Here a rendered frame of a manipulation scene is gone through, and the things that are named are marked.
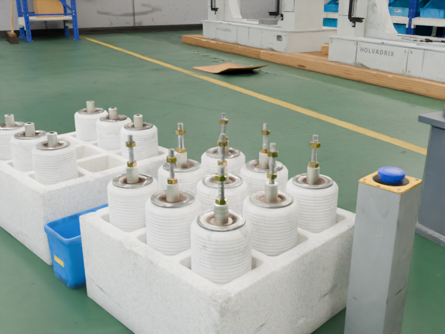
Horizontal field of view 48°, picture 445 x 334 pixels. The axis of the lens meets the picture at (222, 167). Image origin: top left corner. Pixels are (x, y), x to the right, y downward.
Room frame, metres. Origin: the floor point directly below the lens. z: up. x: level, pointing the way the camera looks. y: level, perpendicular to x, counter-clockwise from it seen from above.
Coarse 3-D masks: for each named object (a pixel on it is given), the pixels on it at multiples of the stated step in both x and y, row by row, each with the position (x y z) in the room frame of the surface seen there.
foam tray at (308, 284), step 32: (96, 224) 0.83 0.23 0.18; (352, 224) 0.83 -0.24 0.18; (96, 256) 0.83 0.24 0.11; (128, 256) 0.75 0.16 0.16; (160, 256) 0.71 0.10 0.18; (256, 256) 0.71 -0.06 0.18; (288, 256) 0.71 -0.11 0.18; (320, 256) 0.76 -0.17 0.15; (96, 288) 0.84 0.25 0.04; (128, 288) 0.76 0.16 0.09; (160, 288) 0.69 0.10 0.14; (192, 288) 0.63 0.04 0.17; (224, 288) 0.62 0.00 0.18; (256, 288) 0.64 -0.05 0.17; (288, 288) 0.70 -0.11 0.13; (320, 288) 0.76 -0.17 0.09; (128, 320) 0.76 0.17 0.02; (160, 320) 0.69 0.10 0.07; (192, 320) 0.63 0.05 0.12; (224, 320) 0.60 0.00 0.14; (256, 320) 0.64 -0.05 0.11; (288, 320) 0.70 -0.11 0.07; (320, 320) 0.77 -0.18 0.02
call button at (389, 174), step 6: (384, 168) 0.72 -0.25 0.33; (390, 168) 0.72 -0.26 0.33; (396, 168) 0.72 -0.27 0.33; (378, 174) 0.71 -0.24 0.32; (384, 174) 0.70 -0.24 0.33; (390, 174) 0.69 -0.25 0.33; (396, 174) 0.69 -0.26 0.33; (402, 174) 0.70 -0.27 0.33; (384, 180) 0.70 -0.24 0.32; (390, 180) 0.70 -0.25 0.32; (396, 180) 0.70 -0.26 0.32
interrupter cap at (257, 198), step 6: (258, 192) 0.81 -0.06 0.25; (264, 192) 0.80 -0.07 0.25; (282, 192) 0.81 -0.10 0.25; (252, 198) 0.78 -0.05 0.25; (258, 198) 0.78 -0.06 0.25; (264, 198) 0.79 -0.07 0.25; (282, 198) 0.78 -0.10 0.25; (288, 198) 0.78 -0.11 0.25; (258, 204) 0.75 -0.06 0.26; (264, 204) 0.76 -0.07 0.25; (270, 204) 0.75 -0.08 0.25; (276, 204) 0.75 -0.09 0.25; (282, 204) 0.76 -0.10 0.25; (288, 204) 0.75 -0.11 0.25
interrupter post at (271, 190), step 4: (268, 184) 0.77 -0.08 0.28; (272, 184) 0.77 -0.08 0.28; (276, 184) 0.77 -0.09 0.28; (268, 188) 0.77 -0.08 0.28; (272, 188) 0.77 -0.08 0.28; (276, 188) 0.77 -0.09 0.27; (268, 192) 0.77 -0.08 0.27; (272, 192) 0.77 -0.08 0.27; (276, 192) 0.77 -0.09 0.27; (268, 196) 0.77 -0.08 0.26; (272, 196) 0.77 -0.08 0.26; (276, 196) 0.77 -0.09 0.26; (268, 200) 0.77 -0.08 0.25; (272, 200) 0.77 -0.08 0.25; (276, 200) 0.77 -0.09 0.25
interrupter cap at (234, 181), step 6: (210, 174) 0.89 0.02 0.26; (228, 174) 0.90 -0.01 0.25; (234, 174) 0.89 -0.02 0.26; (204, 180) 0.86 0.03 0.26; (210, 180) 0.86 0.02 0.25; (216, 180) 0.87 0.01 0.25; (228, 180) 0.87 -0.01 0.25; (234, 180) 0.86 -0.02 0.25; (240, 180) 0.86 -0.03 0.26; (210, 186) 0.84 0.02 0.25; (216, 186) 0.83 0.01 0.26; (228, 186) 0.83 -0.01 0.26; (234, 186) 0.84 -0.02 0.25
